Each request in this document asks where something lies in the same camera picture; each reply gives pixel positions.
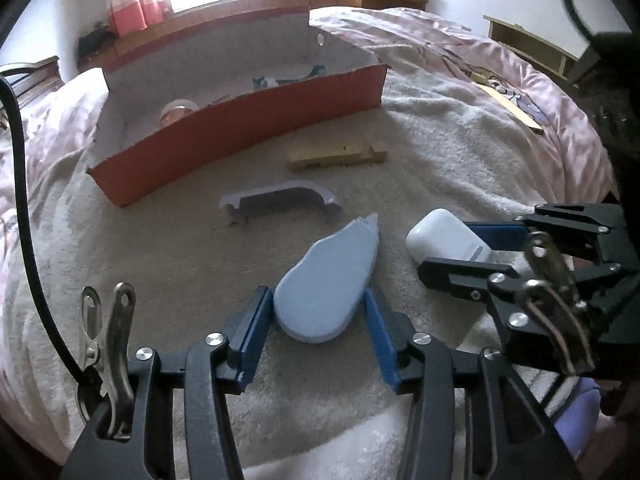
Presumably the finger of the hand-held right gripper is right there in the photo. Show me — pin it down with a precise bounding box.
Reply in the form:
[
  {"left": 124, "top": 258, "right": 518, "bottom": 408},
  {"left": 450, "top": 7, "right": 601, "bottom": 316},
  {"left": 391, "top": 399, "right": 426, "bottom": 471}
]
[
  {"left": 464, "top": 202, "right": 627, "bottom": 252},
  {"left": 416, "top": 255, "right": 527, "bottom": 307}
]

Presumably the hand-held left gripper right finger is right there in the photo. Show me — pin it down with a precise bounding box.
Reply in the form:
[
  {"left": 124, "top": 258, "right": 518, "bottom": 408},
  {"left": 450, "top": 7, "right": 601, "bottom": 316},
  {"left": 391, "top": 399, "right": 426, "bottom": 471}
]
[{"left": 364, "top": 289, "right": 582, "bottom": 480}]

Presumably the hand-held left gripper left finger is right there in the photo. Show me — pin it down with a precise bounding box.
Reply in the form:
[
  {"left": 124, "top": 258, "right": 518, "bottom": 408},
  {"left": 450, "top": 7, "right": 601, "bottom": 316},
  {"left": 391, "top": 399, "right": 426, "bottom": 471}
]
[{"left": 59, "top": 286, "right": 276, "bottom": 480}]

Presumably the white plastic case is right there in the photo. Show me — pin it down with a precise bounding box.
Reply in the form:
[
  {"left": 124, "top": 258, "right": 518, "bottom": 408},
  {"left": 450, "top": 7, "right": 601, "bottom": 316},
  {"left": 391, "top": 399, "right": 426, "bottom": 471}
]
[{"left": 405, "top": 208, "right": 493, "bottom": 264}]

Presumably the light blue teardrop foam piece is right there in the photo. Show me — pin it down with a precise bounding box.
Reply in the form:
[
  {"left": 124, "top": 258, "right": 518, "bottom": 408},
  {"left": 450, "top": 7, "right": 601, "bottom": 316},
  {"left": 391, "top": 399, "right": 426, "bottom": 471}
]
[{"left": 273, "top": 213, "right": 380, "bottom": 345}]

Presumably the red cardboard box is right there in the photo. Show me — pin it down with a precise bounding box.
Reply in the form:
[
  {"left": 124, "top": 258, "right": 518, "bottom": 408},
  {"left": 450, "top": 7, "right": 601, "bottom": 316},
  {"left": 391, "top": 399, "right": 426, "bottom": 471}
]
[{"left": 85, "top": 7, "right": 390, "bottom": 209}]

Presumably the beige fleece blanket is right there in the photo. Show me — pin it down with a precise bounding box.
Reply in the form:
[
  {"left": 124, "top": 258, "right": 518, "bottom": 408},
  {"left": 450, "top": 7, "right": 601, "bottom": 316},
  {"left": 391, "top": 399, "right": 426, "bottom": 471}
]
[{"left": 10, "top": 67, "right": 618, "bottom": 480}]

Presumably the lilac cloth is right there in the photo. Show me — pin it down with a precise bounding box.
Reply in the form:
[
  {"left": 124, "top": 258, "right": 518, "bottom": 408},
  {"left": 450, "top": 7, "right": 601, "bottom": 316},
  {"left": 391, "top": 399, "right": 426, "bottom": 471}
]
[{"left": 552, "top": 374, "right": 602, "bottom": 457}]

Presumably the flat wooden strip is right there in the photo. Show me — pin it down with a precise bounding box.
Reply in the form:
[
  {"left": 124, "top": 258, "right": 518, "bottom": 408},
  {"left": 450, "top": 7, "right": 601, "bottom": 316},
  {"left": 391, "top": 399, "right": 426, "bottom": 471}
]
[{"left": 472, "top": 82, "right": 545, "bottom": 135}]

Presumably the grey toy track piece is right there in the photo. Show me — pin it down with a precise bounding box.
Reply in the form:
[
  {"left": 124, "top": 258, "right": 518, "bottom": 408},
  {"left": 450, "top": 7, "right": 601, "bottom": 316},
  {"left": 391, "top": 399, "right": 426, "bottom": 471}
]
[{"left": 218, "top": 180, "right": 343, "bottom": 228}]

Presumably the notched wooden block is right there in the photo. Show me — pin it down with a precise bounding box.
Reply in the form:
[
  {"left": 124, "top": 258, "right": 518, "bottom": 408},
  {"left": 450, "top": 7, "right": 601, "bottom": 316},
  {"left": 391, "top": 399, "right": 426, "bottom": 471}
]
[{"left": 288, "top": 139, "right": 387, "bottom": 171}]

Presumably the pale wooden shelf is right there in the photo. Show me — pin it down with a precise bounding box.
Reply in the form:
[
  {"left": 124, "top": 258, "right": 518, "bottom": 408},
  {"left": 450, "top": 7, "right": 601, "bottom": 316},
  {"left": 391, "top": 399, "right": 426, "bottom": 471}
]
[{"left": 483, "top": 14, "right": 597, "bottom": 81}]

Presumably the pink printed quilt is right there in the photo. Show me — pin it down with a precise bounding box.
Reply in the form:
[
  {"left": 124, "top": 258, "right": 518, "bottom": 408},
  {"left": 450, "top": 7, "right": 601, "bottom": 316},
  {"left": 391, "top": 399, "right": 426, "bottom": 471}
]
[{"left": 0, "top": 6, "right": 616, "bottom": 461}]

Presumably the small glass jar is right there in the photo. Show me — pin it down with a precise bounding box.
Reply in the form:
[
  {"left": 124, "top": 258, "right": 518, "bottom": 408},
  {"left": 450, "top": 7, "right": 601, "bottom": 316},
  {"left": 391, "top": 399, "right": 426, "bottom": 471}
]
[{"left": 159, "top": 99, "right": 199, "bottom": 126}]

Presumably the blue toy track piece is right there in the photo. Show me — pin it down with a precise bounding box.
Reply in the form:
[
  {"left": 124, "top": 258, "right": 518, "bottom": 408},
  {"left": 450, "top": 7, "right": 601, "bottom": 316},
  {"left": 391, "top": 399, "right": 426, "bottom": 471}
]
[{"left": 276, "top": 64, "right": 326, "bottom": 84}]

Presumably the wooden window ledge cabinet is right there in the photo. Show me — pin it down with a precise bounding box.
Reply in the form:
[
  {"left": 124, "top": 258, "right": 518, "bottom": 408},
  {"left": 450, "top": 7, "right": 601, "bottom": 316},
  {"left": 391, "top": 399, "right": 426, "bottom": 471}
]
[{"left": 77, "top": 0, "right": 429, "bottom": 74}]

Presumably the dark object on ledge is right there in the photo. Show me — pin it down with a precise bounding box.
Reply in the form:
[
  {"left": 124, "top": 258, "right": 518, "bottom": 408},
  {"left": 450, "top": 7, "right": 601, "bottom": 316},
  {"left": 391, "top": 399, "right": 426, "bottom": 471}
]
[{"left": 77, "top": 24, "right": 119, "bottom": 57}]

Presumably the dark wooden headboard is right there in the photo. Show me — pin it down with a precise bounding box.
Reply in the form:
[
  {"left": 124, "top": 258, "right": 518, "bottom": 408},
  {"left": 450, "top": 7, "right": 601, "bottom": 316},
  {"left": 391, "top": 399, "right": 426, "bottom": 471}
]
[{"left": 0, "top": 56, "right": 62, "bottom": 112}]

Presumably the black cable loop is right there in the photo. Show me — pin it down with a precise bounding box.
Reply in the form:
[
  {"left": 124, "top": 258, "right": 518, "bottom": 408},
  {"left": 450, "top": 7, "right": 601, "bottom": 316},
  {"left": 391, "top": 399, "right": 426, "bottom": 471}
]
[{"left": 561, "top": 0, "right": 608, "bottom": 38}]

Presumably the thick black cable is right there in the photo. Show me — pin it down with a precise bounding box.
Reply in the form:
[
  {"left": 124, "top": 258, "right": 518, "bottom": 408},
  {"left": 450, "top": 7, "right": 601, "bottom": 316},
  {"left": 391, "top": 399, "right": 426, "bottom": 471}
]
[{"left": 0, "top": 74, "right": 102, "bottom": 397}]

